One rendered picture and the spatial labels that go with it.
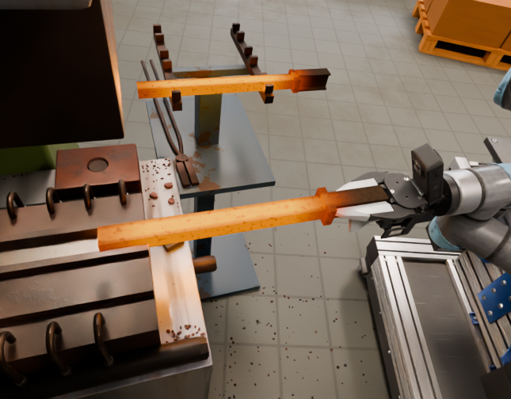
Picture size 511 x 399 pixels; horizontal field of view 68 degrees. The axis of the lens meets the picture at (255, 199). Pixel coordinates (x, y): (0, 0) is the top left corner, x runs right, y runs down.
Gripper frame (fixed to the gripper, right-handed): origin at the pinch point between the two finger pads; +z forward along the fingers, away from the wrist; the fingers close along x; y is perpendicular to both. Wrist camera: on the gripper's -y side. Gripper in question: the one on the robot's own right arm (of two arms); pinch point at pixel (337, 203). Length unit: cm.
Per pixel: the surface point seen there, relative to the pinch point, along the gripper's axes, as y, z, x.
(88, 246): 1.5, 35.0, 0.2
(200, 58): 102, -19, 208
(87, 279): 1.1, 35.1, -4.8
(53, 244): 1.5, 39.1, 1.3
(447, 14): 73, -205, 206
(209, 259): 11.9, 18.8, 1.1
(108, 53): -32.2, 27.4, -12.1
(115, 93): -30.0, 27.5, -12.1
